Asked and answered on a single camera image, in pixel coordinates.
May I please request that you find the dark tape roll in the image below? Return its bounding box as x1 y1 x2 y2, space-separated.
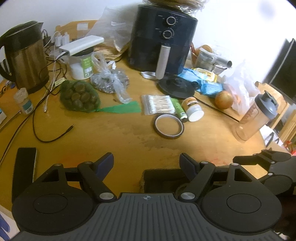
153 114 185 140

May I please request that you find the white supplement jar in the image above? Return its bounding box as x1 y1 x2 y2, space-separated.
181 97 204 122

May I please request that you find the green cream tube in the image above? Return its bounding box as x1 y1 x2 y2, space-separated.
171 98 188 123

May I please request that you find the bag of cotton swabs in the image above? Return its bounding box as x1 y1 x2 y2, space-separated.
141 95 175 115

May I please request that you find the cardboard box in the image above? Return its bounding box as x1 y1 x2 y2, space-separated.
139 169 189 193

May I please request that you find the black phone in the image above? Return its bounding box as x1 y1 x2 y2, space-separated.
11 148 37 203

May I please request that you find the yellow onion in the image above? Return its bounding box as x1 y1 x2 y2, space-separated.
214 90 233 110

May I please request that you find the blue wipes packet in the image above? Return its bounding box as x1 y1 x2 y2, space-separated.
178 68 223 98

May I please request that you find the black kettle base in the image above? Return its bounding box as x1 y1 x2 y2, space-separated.
158 75 195 100

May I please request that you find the white plastic bag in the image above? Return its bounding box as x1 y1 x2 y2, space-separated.
220 72 260 115

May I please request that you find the clear bag of seeds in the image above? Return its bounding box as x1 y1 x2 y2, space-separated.
90 52 132 104

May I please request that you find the shaker bottle grey lid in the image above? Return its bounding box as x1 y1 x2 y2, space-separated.
235 90 279 142

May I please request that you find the yellow snack packet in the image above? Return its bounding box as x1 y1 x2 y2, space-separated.
192 68 217 82

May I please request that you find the small pill bottle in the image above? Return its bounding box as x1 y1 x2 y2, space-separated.
14 87 34 115

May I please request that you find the white tub green label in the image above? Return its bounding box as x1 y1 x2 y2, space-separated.
69 52 94 80

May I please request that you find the white ribbon loop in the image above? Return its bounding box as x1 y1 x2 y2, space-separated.
140 71 156 80

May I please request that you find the crumpled brown paper bag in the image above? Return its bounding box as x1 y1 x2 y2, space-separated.
94 43 129 62

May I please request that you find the steel electric kettle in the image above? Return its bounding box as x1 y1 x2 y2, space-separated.
1 21 49 94

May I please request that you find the black monitor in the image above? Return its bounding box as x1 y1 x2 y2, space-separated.
263 39 296 104

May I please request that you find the white power bank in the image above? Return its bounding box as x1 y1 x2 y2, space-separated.
59 35 104 56

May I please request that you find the black air fryer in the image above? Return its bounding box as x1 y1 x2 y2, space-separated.
128 4 198 79

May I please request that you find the clear plastic bag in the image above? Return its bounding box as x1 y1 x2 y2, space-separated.
86 6 137 52

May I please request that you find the black audio cable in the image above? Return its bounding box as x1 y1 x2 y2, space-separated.
31 101 75 143

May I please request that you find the kettle base power cord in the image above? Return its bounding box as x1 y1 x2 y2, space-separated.
195 94 241 123

